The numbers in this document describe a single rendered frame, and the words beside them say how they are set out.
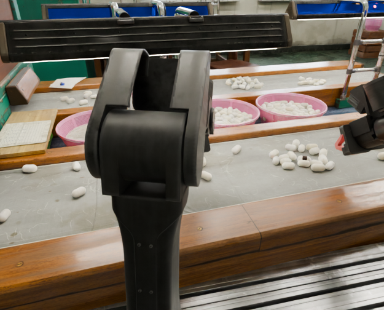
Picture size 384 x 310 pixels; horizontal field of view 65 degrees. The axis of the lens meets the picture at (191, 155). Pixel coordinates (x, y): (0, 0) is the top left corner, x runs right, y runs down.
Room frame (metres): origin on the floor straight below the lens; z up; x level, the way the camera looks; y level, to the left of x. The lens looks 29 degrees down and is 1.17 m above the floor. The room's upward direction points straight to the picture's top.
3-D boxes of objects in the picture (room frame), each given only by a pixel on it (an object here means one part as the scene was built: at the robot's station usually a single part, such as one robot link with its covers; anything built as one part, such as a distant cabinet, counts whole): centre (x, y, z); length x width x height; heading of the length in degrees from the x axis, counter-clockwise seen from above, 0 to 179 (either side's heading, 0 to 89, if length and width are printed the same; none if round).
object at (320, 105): (1.12, -0.38, 0.72); 0.27 x 0.27 x 0.10
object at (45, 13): (1.25, 0.22, 1.08); 0.62 x 0.08 x 0.07; 106
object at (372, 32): (5.85, -3.24, 0.32); 0.42 x 0.42 x 0.64; 12
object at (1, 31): (0.71, 0.07, 1.08); 0.62 x 0.08 x 0.07; 106
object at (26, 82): (1.18, 0.66, 0.83); 0.30 x 0.06 x 0.07; 16
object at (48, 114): (0.87, 0.52, 0.77); 0.33 x 0.15 x 0.01; 16
